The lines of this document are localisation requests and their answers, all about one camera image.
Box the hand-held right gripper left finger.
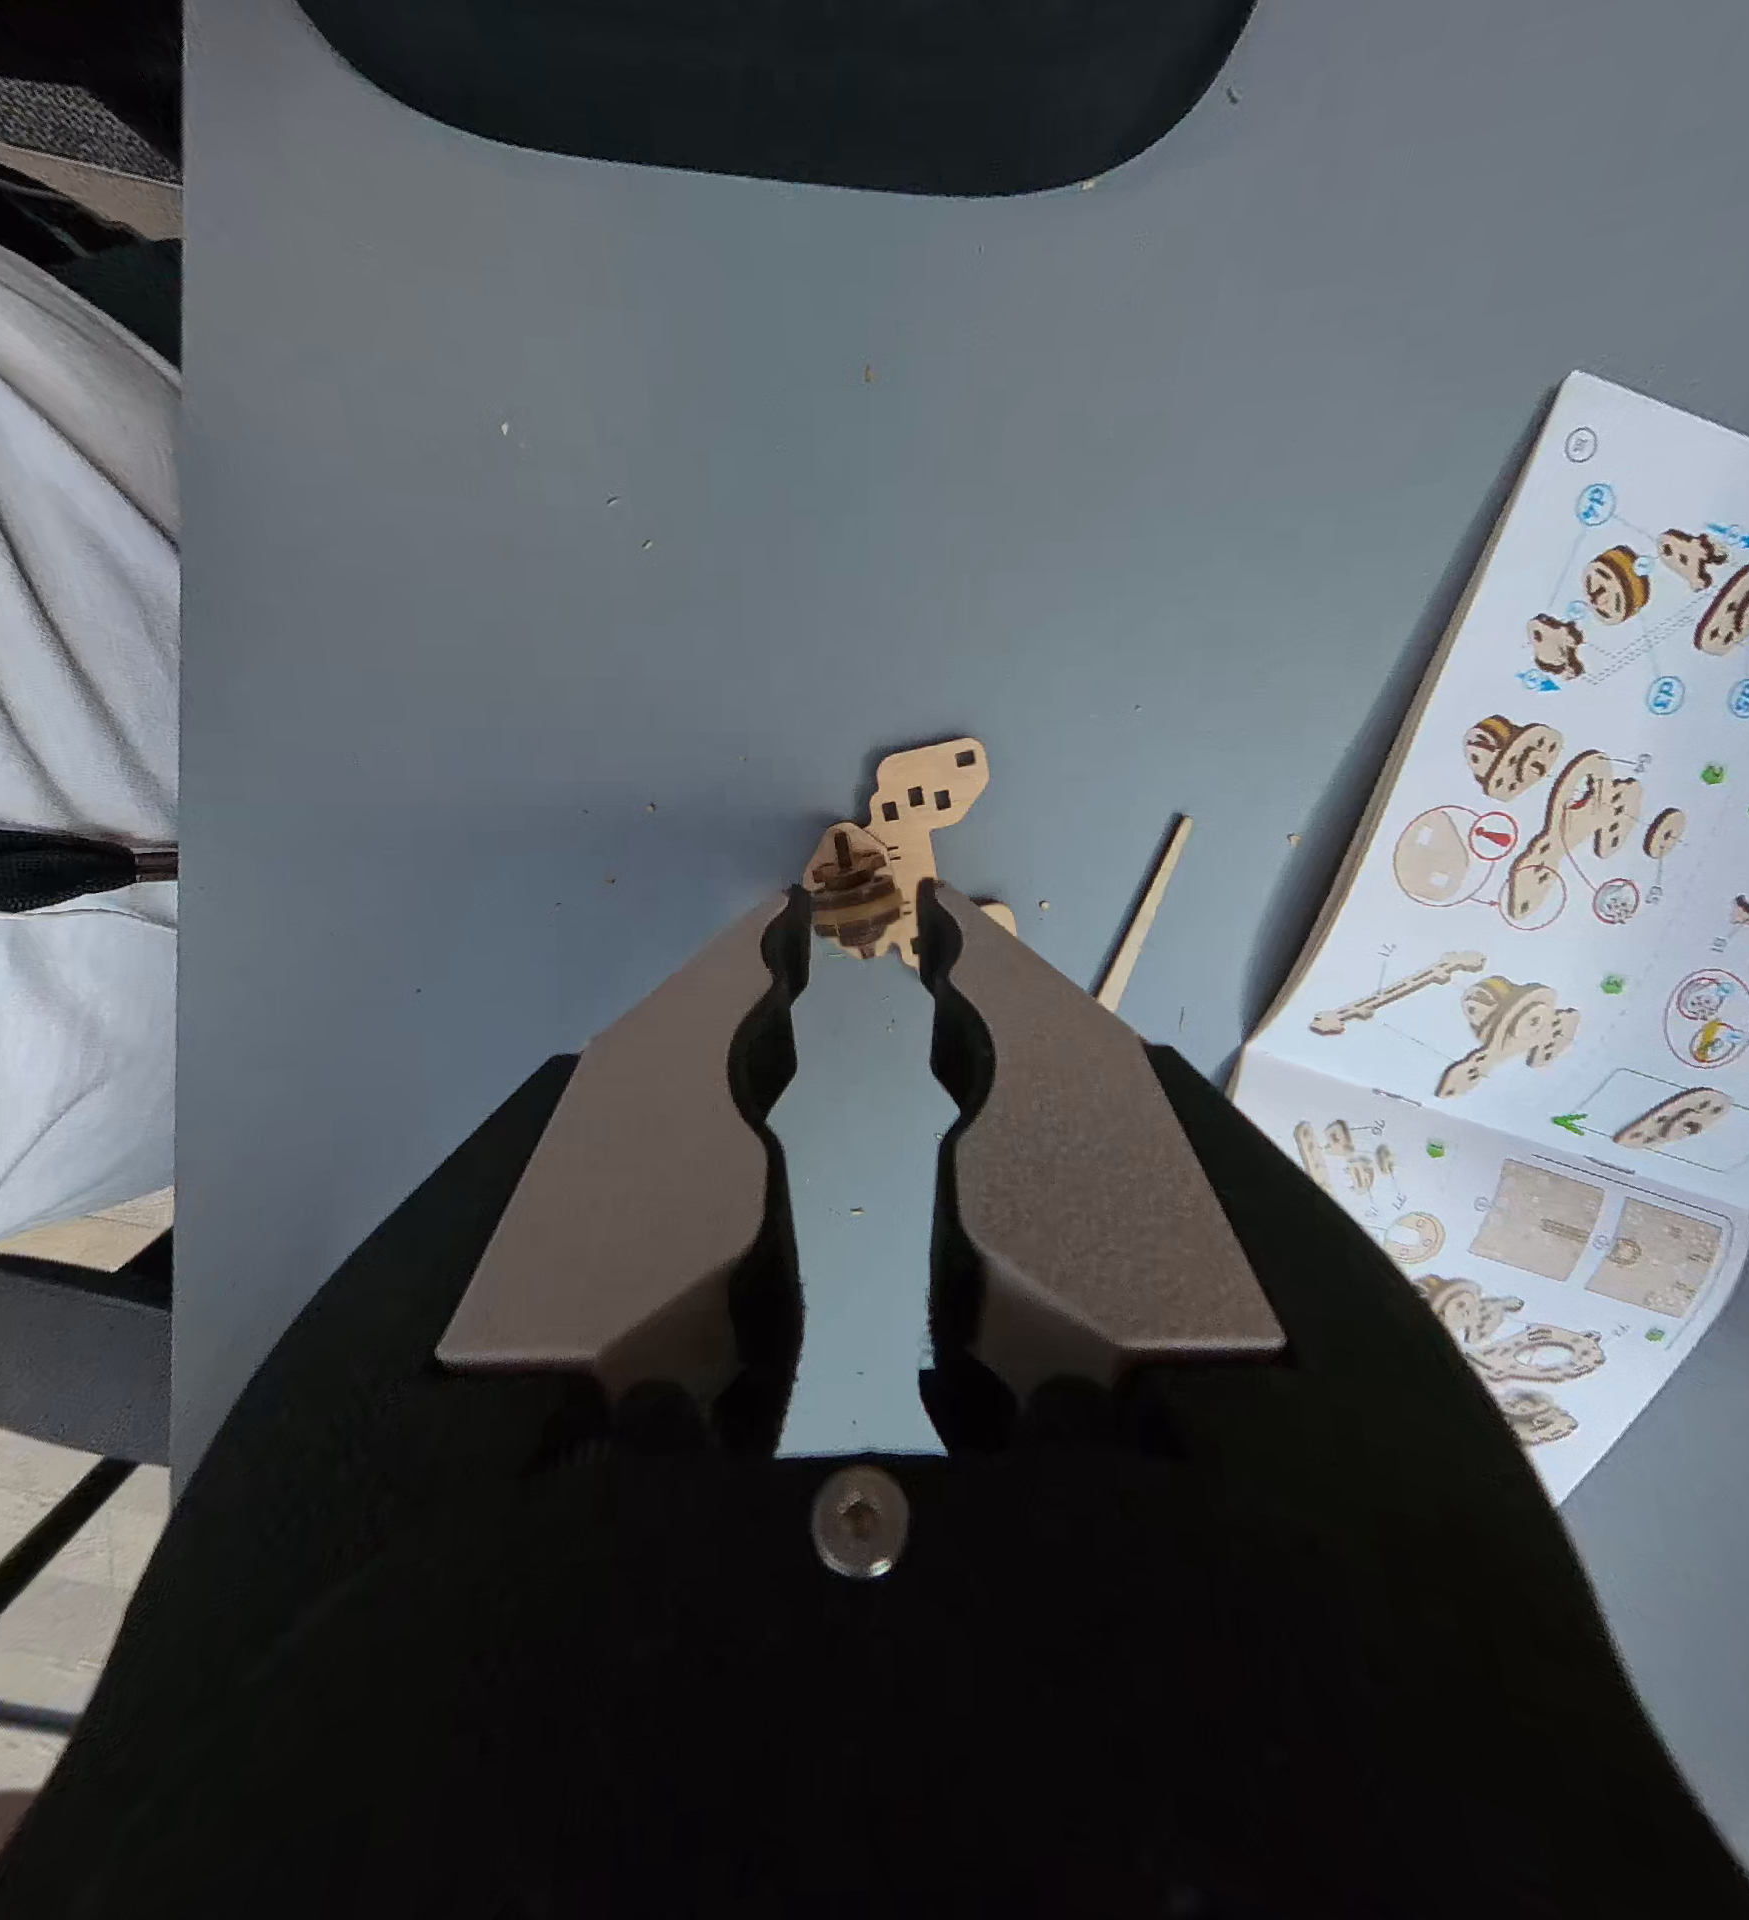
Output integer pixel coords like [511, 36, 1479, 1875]
[433, 888, 815, 1414]

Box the black foam pad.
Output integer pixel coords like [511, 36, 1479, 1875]
[296, 0, 1257, 198]

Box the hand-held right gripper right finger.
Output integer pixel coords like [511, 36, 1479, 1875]
[918, 883, 1292, 1414]

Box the illustrated instruction booklet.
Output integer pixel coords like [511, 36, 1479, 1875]
[1225, 370, 1749, 1506]

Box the wooden model assembly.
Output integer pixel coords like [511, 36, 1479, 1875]
[804, 734, 1020, 982]

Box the thin wooden stick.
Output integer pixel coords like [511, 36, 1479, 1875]
[1094, 813, 1196, 1009]

